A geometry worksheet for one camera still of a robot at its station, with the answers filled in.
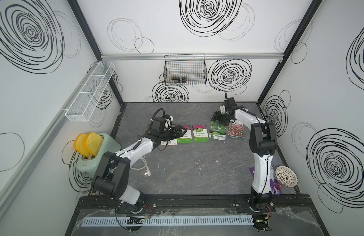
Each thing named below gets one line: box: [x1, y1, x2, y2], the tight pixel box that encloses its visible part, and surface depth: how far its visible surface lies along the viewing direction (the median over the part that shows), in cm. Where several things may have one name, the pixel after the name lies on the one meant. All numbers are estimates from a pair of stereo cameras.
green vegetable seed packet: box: [209, 120, 227, 141], surface depth 104 cm
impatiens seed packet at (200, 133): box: [192, 124, 210, 143], surface depth 104 cm
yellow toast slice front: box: [84, 132, 104, 157], surface depth 78 cm
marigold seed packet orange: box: [160, 138, 178, 146], surface depth 98 cm
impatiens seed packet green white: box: [177, 125, 192, 144], surface depth 101 cm
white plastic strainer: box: [274, 165, 299, 188], surface depth 82 cm
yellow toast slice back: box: [74, 133, 91, 158], surface depth 75 cm
